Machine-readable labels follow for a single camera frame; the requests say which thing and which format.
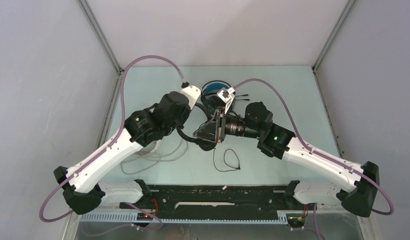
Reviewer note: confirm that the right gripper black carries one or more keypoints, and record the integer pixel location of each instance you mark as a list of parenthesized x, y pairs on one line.
[(208, 131)]

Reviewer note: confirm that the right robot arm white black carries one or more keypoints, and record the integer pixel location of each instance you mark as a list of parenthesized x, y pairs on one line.
[(351, 184)]

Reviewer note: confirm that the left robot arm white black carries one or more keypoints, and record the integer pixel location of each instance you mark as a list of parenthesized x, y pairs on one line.
[(83, 189)]

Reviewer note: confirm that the white gaming headphones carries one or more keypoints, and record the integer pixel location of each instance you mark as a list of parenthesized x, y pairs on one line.
[(155, 157)]

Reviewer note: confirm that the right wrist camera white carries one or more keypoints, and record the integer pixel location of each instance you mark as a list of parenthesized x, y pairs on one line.
[(228, 97)]

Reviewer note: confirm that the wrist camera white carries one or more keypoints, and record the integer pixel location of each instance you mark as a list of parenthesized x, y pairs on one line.
[(228, 97), (192, 93)]

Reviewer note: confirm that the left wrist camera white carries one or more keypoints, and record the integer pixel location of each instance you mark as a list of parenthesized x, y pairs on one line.
[(192, 93)]

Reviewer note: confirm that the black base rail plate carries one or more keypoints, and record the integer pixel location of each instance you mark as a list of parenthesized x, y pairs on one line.
[(220, 202)]

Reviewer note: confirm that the white slotted cable duct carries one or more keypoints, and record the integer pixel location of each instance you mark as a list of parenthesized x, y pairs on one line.
[(138, 217)]

